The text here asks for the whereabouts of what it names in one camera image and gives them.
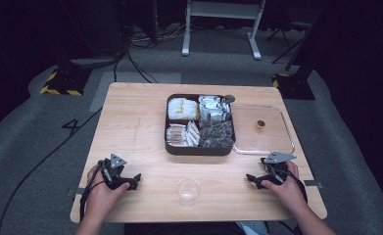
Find white desk frame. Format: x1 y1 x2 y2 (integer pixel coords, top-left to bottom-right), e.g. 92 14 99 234
181 0 267 61

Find pile of dark tea bags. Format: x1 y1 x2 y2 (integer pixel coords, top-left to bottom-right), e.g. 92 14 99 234
198 119 235 149

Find black floor cable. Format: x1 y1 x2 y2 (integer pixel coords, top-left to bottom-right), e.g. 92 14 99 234
0 107 104 235

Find clear lid with brown knob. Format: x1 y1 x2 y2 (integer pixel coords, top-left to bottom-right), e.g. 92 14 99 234
232 104 296 157

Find right hand-held gripper black cable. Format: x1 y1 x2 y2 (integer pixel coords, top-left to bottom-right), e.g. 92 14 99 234
285 169 310 204

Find black tripod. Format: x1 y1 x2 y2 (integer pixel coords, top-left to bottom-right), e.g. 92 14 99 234
264 22 311 65

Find pile of silver packets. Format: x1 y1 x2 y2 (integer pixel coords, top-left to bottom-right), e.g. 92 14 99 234
198 94 232 122

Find black yellow striped stand base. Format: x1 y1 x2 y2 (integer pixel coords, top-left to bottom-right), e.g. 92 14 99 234
271 72 316 101
39 66 92 97

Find person's left hand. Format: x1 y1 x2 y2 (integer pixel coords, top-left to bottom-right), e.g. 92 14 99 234
86 163 131 219

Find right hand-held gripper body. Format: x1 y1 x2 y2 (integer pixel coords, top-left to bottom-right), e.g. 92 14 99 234
259 151 298 190

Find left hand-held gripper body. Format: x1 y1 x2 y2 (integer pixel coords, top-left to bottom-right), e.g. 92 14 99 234
99 153 132 191

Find clear plastic cup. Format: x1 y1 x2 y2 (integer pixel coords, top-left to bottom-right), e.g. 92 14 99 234
177 177 202 208

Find pile of white yellow packets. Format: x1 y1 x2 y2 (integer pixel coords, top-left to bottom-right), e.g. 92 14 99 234
168 97 200 121

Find person's right hand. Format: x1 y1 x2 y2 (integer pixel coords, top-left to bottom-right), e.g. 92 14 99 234
261 160 309 213

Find brown compartment box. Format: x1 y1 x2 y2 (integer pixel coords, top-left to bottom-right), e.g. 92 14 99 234
164 93 237 157

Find pile of white sachets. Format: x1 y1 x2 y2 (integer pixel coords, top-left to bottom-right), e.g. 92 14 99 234
185 119 201 148

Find left hand-held gripper black cable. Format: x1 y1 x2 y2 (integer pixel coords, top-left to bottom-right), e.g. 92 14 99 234
78 160 110 223

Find hand-held gripper black cable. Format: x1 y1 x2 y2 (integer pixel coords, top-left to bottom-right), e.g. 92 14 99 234
285 169 310 204
78 160 110 223

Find person's light blue clothing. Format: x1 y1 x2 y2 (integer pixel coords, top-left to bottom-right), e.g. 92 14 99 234
235 220 270 235

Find pile of clear packets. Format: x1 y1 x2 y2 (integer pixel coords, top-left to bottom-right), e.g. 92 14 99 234
166 123 189 148

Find grey tape tab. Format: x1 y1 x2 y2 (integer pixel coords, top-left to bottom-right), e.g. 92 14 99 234
67 187 86 197
303 179 324 190

